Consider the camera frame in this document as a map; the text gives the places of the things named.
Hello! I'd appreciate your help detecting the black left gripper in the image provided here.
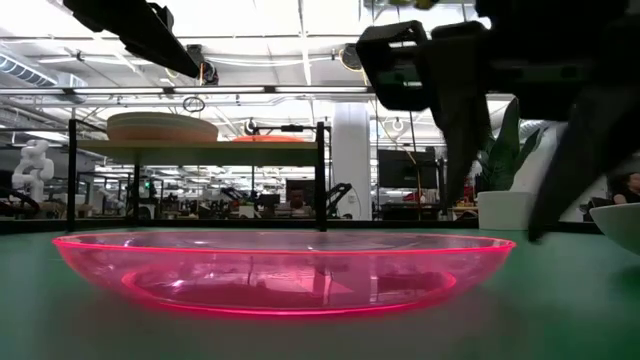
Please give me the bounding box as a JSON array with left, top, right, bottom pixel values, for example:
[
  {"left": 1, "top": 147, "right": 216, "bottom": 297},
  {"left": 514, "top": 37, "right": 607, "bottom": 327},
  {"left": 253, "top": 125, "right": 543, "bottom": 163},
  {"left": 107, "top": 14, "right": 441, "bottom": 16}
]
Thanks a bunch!
[{"left": 62, "top": 0, "right": 201, "bottom": 79}]

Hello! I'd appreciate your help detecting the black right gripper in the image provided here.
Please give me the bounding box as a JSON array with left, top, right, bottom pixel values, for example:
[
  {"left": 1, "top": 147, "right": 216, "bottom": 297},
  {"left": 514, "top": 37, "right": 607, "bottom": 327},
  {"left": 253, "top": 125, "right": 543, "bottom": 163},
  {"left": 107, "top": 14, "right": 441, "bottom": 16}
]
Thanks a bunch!
[{"left": 430, "top": 0, "right": 640, "bottom": 242}]

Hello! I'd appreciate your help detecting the tan plate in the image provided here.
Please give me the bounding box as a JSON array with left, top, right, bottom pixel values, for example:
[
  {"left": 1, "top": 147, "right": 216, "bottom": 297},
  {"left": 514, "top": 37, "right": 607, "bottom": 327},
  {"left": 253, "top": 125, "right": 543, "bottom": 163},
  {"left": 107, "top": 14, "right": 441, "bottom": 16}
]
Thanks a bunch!
[{"left": 107, "top": 124, "right": 220, "bottom": 144}]

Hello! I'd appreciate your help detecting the transparent orange plate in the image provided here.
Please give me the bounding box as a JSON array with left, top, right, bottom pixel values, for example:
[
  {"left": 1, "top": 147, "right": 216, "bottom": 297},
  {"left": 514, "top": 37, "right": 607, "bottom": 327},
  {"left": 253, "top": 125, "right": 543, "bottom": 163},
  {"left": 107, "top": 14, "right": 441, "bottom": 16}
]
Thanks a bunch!
[{"left": 231, "top": 134, "right": 307, "bottom": 144}]

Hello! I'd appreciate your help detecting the large transparent pink plate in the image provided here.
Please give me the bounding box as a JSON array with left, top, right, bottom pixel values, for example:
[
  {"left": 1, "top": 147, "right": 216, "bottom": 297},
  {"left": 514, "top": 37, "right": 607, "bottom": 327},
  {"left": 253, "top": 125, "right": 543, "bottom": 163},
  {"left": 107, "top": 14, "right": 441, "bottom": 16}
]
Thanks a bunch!
[{"left": 51, "top": 230, "right": 517, "bottom": 319}]

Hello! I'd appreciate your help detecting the black-framed wooden shelf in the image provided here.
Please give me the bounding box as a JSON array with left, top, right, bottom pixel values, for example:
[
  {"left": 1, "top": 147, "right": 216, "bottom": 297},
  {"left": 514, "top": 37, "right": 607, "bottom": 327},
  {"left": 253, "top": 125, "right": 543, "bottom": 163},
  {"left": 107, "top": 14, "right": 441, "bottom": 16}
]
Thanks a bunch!
[{"left": 66, "top": 118, "right": 333, "bottom": 234}]

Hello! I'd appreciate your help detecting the green snake plant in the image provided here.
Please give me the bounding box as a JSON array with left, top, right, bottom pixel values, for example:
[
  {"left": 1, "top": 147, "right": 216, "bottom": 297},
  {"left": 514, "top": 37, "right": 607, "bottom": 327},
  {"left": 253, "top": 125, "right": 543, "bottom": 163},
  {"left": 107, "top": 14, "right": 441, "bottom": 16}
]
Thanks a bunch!
[{"left": 477, "top": 97, "right": 544, "bottom": 194}]

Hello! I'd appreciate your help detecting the white plant pot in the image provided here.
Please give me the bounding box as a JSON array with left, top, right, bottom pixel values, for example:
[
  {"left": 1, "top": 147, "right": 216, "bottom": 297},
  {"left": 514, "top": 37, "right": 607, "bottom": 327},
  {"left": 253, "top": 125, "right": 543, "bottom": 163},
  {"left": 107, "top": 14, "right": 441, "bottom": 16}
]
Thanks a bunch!
[{"left": 477, "top": 190, "right": 534, "bottom": 232}]

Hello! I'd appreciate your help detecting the person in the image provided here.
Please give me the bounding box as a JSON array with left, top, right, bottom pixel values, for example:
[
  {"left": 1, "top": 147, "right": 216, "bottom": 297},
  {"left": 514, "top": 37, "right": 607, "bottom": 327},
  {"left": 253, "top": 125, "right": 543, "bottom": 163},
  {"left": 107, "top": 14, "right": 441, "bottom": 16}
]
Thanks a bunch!
[
  {"left": 286, "top": 186, "right": 315, "bottom": 218},
  {"left": 610, "top": 171, "right": 640, "bottom": 207}
]

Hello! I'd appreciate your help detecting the black monitor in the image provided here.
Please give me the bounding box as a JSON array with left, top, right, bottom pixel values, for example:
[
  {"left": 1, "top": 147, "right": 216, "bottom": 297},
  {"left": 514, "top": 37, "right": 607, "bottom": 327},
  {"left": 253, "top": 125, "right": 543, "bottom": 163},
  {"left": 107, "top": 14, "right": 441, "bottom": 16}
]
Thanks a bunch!
[{"left": 376, "top": 148, "right": 439, "bottom": 191}]

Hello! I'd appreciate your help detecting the white round column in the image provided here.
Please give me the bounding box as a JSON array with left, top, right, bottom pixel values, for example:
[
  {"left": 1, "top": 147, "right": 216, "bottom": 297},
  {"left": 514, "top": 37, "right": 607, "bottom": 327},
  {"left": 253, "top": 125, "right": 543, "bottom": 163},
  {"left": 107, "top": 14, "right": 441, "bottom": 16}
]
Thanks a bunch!
[{"left": 331, "top": 102, "right": 373, "bottom": 220}]

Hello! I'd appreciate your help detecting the silver air duct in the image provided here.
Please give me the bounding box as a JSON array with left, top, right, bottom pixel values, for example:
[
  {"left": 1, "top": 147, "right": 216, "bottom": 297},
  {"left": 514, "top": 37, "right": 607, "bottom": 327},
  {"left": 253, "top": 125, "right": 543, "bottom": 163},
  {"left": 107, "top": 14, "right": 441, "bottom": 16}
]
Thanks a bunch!
[
  {"left": 519, "top": 118, "right": 569, "bottom": 139},
  {"left": 0, "top": 52, "right": 89, "bottom": 105}
]

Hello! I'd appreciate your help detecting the ceiling cable reel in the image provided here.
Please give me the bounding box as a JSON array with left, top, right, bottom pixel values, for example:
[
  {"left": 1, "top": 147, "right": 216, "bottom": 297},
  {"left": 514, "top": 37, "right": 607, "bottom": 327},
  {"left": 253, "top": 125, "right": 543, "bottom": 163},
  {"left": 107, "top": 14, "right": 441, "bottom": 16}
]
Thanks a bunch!
[
  {"left": 339, "top": 42, "right": 365, "bottom": 72},
  {"left": 185, "top": 43, "right": 220, "bottom": 87}
]

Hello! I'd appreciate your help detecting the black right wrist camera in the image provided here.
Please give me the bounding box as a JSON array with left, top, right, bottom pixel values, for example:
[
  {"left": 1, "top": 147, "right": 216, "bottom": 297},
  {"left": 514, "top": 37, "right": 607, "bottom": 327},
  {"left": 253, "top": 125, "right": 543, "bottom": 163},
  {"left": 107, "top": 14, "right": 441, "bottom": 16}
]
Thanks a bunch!
[{"left": 355, "top": 19, "right": 432, "bottom": 112}]

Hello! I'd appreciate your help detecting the black rig frame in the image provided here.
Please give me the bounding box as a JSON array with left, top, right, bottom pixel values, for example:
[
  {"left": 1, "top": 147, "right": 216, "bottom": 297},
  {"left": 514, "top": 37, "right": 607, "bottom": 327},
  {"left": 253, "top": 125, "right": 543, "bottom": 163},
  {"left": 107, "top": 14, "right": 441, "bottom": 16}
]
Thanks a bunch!
[{"left": 0, "top": 217, "right": 604, "bottom": 235}]

